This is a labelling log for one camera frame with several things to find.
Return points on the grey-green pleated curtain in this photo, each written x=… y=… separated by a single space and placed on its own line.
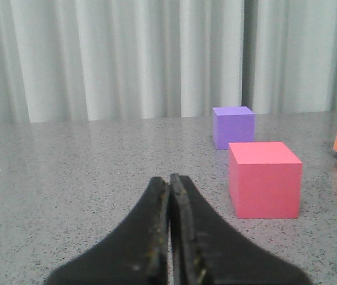
x=91 y=60

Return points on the purple foam cube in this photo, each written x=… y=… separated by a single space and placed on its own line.
x=232 y=124

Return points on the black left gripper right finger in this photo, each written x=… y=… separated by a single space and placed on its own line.
x=207 y=250

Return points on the pink foam cube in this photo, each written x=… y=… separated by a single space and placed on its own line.
x=264 y=180

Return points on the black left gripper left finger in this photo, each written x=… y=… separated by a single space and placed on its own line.
x=133 y=253

